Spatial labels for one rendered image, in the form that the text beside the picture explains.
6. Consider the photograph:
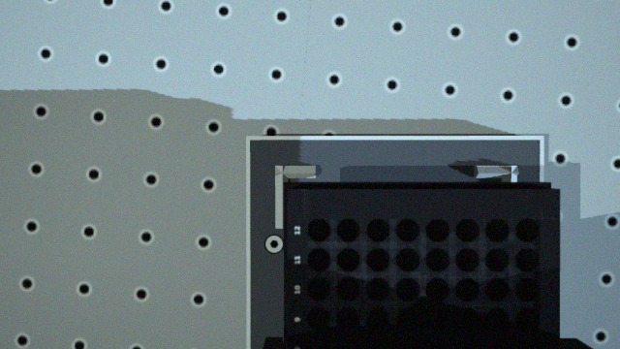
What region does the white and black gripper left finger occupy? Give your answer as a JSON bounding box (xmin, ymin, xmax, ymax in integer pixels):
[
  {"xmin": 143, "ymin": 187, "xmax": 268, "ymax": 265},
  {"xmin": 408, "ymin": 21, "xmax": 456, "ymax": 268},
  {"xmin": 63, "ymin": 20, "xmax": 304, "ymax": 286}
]
[{"xmin": 263, "ymin": 337, "xmax": 288, "ymax": 349}]

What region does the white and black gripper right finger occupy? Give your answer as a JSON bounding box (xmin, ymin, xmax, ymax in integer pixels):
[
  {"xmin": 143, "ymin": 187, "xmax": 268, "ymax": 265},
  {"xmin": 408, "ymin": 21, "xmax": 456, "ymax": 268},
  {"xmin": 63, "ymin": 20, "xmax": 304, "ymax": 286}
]
[{"xmin": 559, "ymin": 338, "xmax": 593, "ymax": 349}]

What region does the black well plate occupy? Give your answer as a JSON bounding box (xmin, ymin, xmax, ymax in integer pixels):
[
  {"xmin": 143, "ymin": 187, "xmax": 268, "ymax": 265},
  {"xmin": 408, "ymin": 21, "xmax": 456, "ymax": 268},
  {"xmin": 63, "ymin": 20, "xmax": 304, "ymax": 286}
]
[{"xmin": 284, "ymin": 182, "xmax": 560, "ymax": 349}]

